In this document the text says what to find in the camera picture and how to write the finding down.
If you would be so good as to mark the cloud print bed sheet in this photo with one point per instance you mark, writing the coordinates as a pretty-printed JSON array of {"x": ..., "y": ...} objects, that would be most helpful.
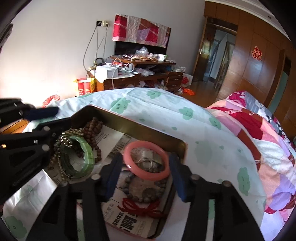
[{"x": 213, "y": 151}]

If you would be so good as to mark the wooden room door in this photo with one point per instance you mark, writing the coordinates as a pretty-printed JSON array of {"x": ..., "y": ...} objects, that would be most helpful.
[{"x": 204, "y": 52}]

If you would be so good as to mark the orange item on floor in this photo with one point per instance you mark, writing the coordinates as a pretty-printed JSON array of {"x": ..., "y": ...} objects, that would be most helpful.
[{"x": 188, "y": 91}]

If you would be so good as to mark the printed paper in tin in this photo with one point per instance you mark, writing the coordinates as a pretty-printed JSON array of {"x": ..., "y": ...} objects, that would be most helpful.
[{"x": 141, "y": 226}]

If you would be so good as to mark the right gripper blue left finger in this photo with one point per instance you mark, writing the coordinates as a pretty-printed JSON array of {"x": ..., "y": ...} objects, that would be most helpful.
[{"x": 58, "y": 218}]

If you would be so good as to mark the pink bangle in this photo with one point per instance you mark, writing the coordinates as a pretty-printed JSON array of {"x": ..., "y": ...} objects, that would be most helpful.
[{"x": 142, "y": 173}]

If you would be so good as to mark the red patchwork cloth cover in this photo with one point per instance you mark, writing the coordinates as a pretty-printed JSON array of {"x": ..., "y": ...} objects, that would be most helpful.
[{"x": 138, "y": 30}]

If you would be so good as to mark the wristwatch with metal band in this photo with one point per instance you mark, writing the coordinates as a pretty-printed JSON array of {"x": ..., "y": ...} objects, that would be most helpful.
[{"x": 147, "y": 160}]

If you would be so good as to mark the red plastic bag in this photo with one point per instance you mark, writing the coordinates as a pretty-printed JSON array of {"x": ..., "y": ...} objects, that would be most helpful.
[{"x": 50, "y": 99}]

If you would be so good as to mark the wooden tv cabinet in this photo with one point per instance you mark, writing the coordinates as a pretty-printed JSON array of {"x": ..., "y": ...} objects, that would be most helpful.
[{"x": 141, "y": 72}]

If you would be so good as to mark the red double happiness sticker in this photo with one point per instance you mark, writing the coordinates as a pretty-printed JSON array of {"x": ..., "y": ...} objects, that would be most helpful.
[{"x": 256, "y": 53}]

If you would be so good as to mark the black television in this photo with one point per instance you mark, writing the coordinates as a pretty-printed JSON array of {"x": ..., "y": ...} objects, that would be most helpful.
[{"x": 128, "y": 48}]

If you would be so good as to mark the green jade bangle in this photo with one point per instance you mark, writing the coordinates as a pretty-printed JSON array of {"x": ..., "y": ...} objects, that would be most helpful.
[{"x": 76, "y": 157}]

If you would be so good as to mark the white box on cabinet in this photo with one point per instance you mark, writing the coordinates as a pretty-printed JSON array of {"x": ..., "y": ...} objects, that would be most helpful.
[{"x": 105, "y": 72}]

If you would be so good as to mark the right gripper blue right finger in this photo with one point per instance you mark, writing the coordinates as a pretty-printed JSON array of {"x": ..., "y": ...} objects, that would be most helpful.
[{"x": 232, "y": 218}]

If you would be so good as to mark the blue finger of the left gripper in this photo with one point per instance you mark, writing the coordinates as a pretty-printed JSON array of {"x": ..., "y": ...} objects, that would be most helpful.
[
  {"x": 54, "y": 127},
  {"x": 41, "y": 113}
]

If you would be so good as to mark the pink metal tin box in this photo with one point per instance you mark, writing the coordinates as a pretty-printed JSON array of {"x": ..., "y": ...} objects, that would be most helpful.
[{"x": 144, "y": 192}]

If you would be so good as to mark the pink patchwork quilt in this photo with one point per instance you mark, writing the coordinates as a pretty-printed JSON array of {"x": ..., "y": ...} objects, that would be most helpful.
[{"x": 275, "y": 159}]

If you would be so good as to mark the wall power socket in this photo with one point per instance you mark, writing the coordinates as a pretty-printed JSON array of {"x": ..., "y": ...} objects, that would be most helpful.
[{"x": 103, "y": 23}]

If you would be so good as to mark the red yellow carton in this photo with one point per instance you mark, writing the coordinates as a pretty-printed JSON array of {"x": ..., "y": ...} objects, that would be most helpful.
[{"x": 85, "y": 85}]

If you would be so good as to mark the wooden wardrobe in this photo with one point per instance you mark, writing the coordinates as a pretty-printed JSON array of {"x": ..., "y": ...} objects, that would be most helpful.
[{"x": 257, "y": 61}]

